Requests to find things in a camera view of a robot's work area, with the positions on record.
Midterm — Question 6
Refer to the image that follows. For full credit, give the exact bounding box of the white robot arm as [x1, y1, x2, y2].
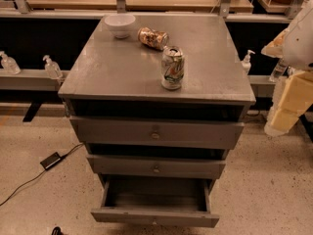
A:
[261, 0, 313, 136]

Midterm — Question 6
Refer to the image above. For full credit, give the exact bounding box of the grey bottom drawer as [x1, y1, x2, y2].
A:
[91, 175, 219, 228]

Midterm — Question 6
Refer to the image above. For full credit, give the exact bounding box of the clear water bottle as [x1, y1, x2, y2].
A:
[269, 58, 289, 82]

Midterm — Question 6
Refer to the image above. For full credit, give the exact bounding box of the white green soda can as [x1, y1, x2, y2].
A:
[161, 46, 185, 90]

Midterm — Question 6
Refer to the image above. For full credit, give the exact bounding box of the grey metal shelf rail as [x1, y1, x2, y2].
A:
[0, 69, 59, 91]

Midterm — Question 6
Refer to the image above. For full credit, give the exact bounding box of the grey top drawer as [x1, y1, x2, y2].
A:
[70, 117, 244, 150]

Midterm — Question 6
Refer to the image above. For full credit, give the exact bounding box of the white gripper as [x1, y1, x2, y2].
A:
[264, 71, 313, 137]

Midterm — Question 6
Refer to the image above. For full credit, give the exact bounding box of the black power adapter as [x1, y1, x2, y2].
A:
[40, 152, 62, 170]

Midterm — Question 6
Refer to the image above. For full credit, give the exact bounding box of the white ceramic bowl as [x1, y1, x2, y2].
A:
[105, 13, 136, 39]

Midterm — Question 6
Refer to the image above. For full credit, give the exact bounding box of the grey middle drawer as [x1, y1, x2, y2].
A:
[87, 155, 226, 179]

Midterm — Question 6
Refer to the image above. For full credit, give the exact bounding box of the black power cable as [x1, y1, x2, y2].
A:
[0, 142, 85, 208]

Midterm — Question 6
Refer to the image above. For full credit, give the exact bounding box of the sanitizer pump bottle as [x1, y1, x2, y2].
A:
[43, 55, 63, 79]
[241, 50, 254, 73]

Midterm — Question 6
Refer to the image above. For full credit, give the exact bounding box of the grey drawer cabinet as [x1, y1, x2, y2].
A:
[58, 13, 257, 194]

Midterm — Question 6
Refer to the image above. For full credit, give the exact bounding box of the grey drawer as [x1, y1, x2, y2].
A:
[87, 155, 226, 179]
[70, 117, 244, 150]
[91, 175, 219, 228]

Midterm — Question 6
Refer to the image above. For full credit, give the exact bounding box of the black object at bottom edge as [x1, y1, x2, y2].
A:
[51, 226, 63, 235]

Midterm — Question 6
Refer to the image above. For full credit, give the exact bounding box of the left sanitizer pump bottle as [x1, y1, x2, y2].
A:
[43, 55, 63, 79]

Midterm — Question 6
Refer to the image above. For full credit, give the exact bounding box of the right sanitizer pump bottle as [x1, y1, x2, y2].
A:
[241, 50, 254, 73]

